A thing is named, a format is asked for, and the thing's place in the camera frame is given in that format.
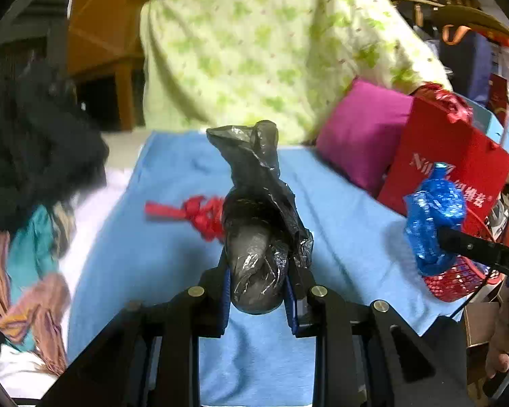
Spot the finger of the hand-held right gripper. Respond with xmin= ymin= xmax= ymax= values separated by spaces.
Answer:
xmin=437 ymin=226 xmax=509 ymax=281

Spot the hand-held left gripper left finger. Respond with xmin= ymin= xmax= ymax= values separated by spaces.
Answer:
xmin=38 ymin=258 xmax=232 ymax=407

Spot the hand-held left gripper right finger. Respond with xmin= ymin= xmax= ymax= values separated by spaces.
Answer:
xmin=286 ymin=263 xmax=469 ymax=407

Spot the red plastic mesh basket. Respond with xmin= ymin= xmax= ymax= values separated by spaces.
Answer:
xmin=422 ymin=203 xmax=505 ymax=304

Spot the blue plastic bag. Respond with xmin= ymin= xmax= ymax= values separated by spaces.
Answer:
xmin=403 ymin=162 xmax=467 ymax=276

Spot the black plastic bag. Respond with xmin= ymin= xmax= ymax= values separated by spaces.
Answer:
xmin=206 ymin=120 xmax=314 ymax=315

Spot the red ribbon bow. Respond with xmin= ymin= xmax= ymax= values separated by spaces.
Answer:
xmin=144 ymin=195 xmax=227 ymax=243

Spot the person's right hand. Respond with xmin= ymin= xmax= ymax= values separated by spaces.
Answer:
xmin=486 ymin=326 xmax=509 ymax=380

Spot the brown cardboard box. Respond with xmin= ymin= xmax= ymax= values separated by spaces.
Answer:
xmin=464 ymin=303 xmax=500 ymax=384

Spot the light blue bed sheet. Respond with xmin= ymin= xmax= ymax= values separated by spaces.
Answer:
xmin=65 ymin=131 xmax=467 ymax=407

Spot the red paper gift bag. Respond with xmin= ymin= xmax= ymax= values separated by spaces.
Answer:
xmin=377 ymin=93 xmax=509 ymax=225

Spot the light blue storage box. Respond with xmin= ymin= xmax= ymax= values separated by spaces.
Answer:
xmin=471 ymin=102 xmax=506 ymax=137

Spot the crumpled red plastic bag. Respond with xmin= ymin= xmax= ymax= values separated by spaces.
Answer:
xmin=413 ymin=82 xmax=473 ymax=123

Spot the dark red box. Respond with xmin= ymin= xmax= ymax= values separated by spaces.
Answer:
xmin=486 ymin=74 xmax=509 ymax=112

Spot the white cloth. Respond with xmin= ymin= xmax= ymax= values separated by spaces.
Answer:
xmin=0 ymin=170 xmax=133 ymax=399

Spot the magenta pillow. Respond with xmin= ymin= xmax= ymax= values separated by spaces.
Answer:
xmin=316 ymin=78 xmax=414 ymax=198

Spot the striped brown scarf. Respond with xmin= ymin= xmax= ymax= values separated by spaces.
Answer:
xmin=0 ymin=229 xmax=72 ymax=376

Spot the teal cloth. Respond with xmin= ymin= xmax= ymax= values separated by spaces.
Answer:
xmin=6 ymin=206 xmax=75 ymax=352

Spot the round wooden tray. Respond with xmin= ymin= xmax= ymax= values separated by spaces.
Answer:
xmin=433 ymin=6 xmax=509 ymax=47

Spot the black cloth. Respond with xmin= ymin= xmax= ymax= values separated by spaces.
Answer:
xmin=0 ymin=61 xmax=110 ymax=232

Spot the green floral quilt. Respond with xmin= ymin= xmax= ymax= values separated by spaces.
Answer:
xmin=140 ymin=0 xmax=452 ymax=145

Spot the orange wooden cabinet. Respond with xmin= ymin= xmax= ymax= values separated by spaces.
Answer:
xmin=68 ymin=0 xmax=157 ymax=132

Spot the navy bag with orange handles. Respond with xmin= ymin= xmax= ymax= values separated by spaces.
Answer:
xmin=439 ymin=25 xmax=495 ymax=102

